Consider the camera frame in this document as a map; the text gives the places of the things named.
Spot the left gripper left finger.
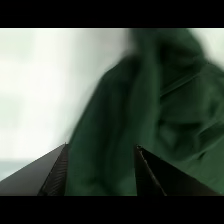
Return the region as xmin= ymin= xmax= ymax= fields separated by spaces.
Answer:
xmin=0 ymin=142 xmax=70 ymax=197

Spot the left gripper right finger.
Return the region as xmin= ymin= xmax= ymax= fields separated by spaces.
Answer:
xmin=133 ymin=144 xmax=222 ymax=197

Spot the dark green garment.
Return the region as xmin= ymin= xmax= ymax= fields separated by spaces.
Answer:
xmin=64 ymin=27 xmax=224 ymax=197

